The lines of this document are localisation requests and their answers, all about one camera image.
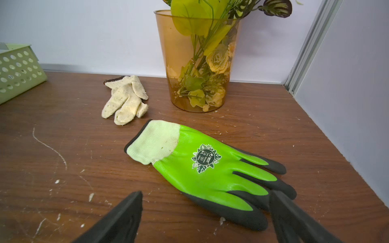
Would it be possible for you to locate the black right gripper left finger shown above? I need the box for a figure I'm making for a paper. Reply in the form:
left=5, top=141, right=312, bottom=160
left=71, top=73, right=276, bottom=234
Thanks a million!
left=74, top=191, right=143, bottom=243

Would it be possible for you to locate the light green perforated basket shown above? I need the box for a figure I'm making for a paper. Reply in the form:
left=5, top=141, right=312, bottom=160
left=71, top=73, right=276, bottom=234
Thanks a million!
left=1, top=43, right=47, bottom=104

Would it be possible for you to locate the beige knit cotton glove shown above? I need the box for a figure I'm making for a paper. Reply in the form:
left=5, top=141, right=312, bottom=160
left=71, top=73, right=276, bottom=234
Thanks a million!
left=101, top=76, right=149, bottom=126

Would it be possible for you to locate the amber plastic vase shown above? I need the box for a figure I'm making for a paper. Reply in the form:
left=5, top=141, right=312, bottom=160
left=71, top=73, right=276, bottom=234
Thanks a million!
left=155, top=10, right=240, bottom=113

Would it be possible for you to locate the green black work glove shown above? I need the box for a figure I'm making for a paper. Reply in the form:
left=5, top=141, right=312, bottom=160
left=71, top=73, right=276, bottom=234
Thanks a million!
left=124, top=120, right=297, bottom=231

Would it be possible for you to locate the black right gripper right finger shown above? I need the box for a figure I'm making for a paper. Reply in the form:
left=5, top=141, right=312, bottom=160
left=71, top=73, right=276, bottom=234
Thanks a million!
left=269, top=191, right=341, bottom=243

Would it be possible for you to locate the artificial flower plant bouquet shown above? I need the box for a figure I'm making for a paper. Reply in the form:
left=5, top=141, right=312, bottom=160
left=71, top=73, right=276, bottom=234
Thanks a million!
left=156, top=1, right=293, bottom=112

